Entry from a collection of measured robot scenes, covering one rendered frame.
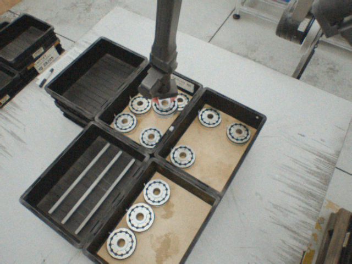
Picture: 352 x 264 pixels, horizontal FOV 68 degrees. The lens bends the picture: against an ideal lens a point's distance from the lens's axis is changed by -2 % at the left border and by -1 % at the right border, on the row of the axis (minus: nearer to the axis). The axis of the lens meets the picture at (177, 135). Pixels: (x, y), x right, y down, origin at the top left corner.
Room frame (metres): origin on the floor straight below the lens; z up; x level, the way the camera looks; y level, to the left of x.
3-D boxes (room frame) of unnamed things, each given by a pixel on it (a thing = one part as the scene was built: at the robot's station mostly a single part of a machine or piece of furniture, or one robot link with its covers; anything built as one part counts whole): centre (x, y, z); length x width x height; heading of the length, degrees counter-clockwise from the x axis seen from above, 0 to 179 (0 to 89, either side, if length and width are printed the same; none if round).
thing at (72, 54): (1.06, 0.62, 0.70); 0.33 x 0.23 x 0.01; 148
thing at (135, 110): (0.70, 0.17, 0.86); 0.10 x 0.10 x 0.01
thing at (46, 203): (0.33, 0.33, 0.87); 0.40 x 0.30 x 0.11; 146
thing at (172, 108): (0.62, 0.05, 0.97); 0.10 x 0.10 x 0.01
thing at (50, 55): (1.43, 0.95, 0.41); 0.31 x 0.02 x 0.16; 148
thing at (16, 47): (1.49, 1.09, 0.37); 0.40 x 0.30 x 0.45; 148
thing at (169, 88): (0.62, 0.05, 1.09); 0.10 x 0.07 x 0.07; 101
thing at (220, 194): (0.50, -0.14, 0.92); 0.40 x 0.30 x 0.02; 146
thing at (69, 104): (0.83, 0.36, 0.92); 0.40 x 0.30 x 0.02; 146
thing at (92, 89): (0.83, 0.36, 0.87); 0.40 x 0.30 x 0.11; 146
